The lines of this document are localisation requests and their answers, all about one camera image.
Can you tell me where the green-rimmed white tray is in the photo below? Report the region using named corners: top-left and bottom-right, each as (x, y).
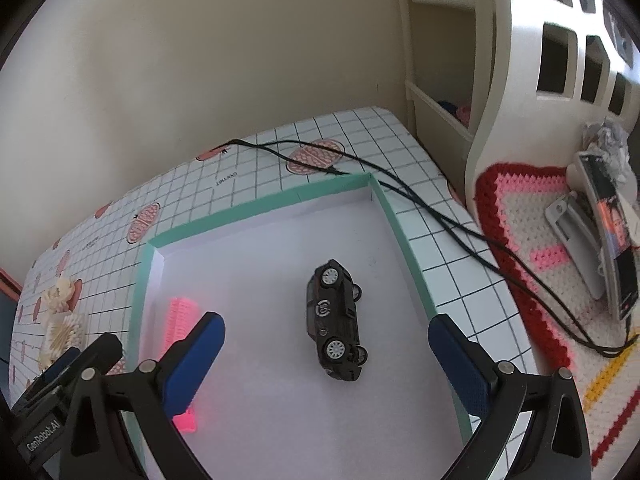
top-left (122, 172), bottom-right (471, 480)

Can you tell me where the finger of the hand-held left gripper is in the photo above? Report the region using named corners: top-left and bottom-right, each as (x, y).
top-left (75, 332), bottom-right (124, 378)
top-left (40, 347), bottom-right (82, 385)

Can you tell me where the black toy car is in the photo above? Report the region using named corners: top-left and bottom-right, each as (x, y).
top-left (305, 259), bottom-right (369, 382)

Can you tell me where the white crumpled tissue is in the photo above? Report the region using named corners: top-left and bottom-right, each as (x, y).
top-left (567, 120), bottom-right (633, 186)

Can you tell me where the red pink crochet blanket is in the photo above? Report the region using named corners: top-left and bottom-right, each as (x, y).
top-left (474, 162), bottom-right (640, 471)

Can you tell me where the white shelf unit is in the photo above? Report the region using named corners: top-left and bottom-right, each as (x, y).
top-left (392, 0), bottom-right (496, 143)

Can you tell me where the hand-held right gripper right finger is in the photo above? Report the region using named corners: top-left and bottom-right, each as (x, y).
top-left (427, 313), bottom-right (593, 480)

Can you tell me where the cream scrunchie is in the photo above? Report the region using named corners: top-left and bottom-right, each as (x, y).
top-left (42, 277), bottom-right (81, 316)

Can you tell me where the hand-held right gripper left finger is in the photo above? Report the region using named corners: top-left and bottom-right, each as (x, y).
top-left (60, 311), bottom-right (226, 480)

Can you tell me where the grey phone stand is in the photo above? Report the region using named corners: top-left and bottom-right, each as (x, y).
top-left (544, 192), bottom-right (608, 301)

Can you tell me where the orange edged dark furniture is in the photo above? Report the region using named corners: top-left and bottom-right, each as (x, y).
top-left (0, 267), bottom-right (24, 302)

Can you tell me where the smartphone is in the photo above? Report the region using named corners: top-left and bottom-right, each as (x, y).
top-left (577, 152), bottom-right (640, 321)

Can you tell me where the black cable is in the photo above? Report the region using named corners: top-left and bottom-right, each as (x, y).
top-left (327, 166), bottom-right (640, 359)
top-left (220, 139), bottom-right (640, 358)

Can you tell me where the pink comb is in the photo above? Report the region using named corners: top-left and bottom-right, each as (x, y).
top-left (165, 297), bottom-right (202, 435)

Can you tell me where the grid pomegranate print tablecloth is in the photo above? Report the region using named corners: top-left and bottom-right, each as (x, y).
top-left (7, 106), bottom-right (543, 480)

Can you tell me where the pack of cotton swabs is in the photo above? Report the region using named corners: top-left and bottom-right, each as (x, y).
top-left (37, 310), bottom-right (88, 367)

